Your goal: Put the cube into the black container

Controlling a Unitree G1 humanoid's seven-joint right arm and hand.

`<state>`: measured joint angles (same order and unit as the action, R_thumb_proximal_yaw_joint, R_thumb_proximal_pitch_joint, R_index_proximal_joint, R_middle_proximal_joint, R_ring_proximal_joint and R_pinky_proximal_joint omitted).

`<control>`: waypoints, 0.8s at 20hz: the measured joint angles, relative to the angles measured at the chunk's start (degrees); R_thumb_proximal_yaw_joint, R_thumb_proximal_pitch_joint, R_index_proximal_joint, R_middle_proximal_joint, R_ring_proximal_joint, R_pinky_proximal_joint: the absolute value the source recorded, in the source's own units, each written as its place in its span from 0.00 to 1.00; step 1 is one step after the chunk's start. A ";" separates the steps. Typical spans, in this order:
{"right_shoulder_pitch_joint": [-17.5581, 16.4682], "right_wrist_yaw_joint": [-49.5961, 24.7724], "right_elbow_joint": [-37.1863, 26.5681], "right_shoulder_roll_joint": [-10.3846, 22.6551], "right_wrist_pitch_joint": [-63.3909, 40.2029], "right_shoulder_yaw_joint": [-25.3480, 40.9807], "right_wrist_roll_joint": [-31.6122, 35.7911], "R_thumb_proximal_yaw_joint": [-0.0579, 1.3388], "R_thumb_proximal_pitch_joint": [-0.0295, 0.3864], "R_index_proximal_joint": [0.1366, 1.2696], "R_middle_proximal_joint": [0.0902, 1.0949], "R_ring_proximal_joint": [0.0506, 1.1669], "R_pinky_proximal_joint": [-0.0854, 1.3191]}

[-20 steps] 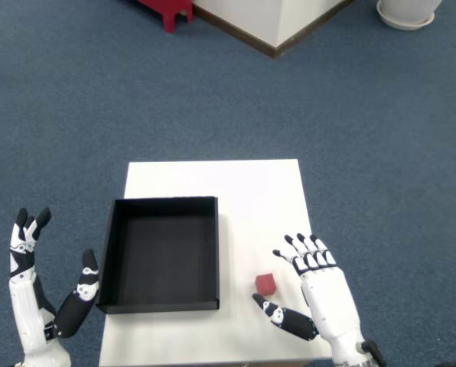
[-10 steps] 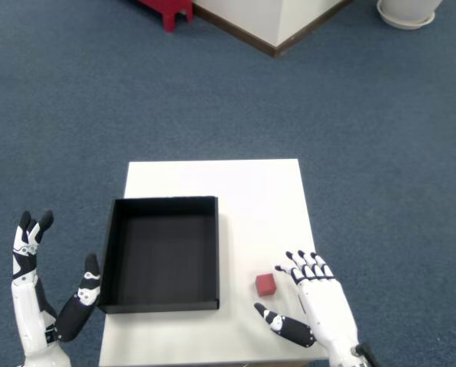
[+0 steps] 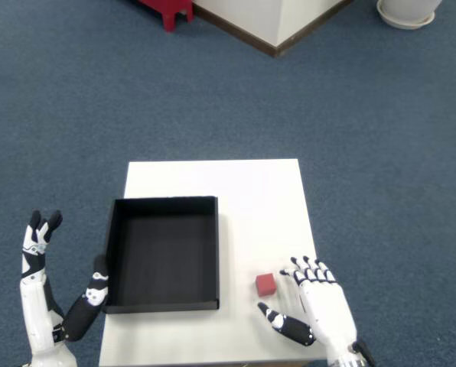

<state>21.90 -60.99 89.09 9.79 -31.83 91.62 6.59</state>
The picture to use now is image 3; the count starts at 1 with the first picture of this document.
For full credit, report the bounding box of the red plastic stool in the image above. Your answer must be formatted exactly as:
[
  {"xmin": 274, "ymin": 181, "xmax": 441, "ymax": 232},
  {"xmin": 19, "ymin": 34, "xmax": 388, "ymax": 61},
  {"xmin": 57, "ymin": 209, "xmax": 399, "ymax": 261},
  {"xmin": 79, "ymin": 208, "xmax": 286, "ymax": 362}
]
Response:
[{"xmin": 135, "ymin": 0, "xmax": 194, "ymax": 33}]

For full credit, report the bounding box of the red cube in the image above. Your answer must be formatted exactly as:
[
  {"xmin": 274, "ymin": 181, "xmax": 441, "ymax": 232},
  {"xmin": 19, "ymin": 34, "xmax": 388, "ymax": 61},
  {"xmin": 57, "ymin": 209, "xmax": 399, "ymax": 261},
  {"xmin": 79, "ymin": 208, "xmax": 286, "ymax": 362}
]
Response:
[{"xmin": 254, "ymin": 272, "xmax": 278, "ymax": 297}]

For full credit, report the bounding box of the white plant pot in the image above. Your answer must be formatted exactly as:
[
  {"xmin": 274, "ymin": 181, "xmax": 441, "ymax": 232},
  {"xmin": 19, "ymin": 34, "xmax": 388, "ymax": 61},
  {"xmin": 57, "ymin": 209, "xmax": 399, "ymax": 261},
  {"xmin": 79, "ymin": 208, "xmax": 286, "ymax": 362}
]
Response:
[{"xmin": 380, "ymin": 0, "xmax": 443, "ymax": 19}]

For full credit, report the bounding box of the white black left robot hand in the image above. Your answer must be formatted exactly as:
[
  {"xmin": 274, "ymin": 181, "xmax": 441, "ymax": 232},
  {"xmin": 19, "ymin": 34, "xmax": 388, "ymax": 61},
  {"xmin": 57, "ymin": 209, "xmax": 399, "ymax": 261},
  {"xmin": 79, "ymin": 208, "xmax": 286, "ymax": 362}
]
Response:
[{"xmin": 19, "ymin": 209, "xmax": 111, "ymax": 367}]

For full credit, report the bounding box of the black open box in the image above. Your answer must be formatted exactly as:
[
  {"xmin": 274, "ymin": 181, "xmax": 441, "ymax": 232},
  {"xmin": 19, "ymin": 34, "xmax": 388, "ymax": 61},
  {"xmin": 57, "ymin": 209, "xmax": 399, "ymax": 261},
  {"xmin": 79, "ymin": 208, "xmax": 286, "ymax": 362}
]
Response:
[{"xmin": 102, "ymin": 195, "xmax": 220, "ymax": 314}]

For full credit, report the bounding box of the white pot saucer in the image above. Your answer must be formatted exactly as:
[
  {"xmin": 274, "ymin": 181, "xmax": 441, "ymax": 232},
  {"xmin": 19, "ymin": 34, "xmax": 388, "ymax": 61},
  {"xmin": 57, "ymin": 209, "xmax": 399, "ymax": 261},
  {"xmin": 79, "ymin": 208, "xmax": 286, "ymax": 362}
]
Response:
[{"xmin": 376, "ymin": 0, "xmax": 437, "ymax": 30}]

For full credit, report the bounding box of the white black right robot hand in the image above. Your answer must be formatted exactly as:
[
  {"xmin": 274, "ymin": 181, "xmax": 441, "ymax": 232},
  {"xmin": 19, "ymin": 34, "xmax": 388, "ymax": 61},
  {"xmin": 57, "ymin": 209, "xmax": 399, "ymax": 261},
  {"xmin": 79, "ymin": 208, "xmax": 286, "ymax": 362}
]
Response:
[{"xmin": 256, "ymin": 255, "xmax": 357, "ymax": 360}]

